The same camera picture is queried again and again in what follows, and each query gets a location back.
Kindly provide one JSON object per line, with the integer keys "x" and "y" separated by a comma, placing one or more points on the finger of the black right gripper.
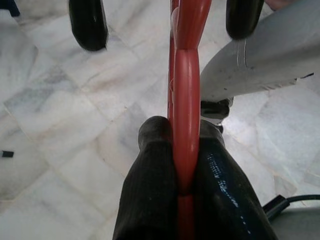
{"x": 243, "y": 17}
{"x": 88, "y": 25}

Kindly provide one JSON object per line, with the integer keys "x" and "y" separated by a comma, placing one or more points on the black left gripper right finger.
{"x": 225, "y": 187}

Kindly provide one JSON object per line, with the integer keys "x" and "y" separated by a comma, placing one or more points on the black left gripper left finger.
{"x": 145, "y": 187}

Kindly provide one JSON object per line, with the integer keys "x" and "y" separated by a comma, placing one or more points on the red plastic hanger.
{"x": 186, "y": 100}

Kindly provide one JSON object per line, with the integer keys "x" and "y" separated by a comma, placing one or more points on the silver robot left leg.
{"x": 250, "y": 67}

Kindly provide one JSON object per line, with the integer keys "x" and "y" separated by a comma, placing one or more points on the black metal floor bar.
{"x": 7, "y": 154}

